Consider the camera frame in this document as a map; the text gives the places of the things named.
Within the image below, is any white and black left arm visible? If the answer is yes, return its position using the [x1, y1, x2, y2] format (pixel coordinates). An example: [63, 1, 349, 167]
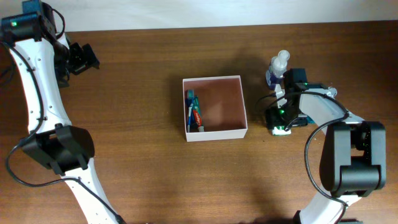
[1, 0, 124, 224]

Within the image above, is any blue mouthwash bottle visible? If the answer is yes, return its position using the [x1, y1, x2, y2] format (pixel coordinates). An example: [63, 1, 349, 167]
[306, 86, 338, 124]

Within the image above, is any red green toothpaste tube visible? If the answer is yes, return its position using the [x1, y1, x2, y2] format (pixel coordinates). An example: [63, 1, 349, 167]
[192, 96, 205, 132]

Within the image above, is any blue white toothbrush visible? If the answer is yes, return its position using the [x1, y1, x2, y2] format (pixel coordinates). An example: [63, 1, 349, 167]
[187, 90, 195, 133]

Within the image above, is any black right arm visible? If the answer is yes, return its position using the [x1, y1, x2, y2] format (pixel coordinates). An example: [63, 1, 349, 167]
[264, 68, 386, 224]

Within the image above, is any pink white open box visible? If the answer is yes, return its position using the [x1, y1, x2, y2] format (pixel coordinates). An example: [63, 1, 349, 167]
[182, 75, 248, 142]

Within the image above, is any purple foam soap bottle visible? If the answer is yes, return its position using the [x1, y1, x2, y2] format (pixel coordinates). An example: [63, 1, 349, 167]
[266, 50, 290, 90]

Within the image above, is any green soap bar pack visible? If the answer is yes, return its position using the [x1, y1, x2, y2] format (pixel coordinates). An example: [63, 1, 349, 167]
[272, 126, 292, 136]

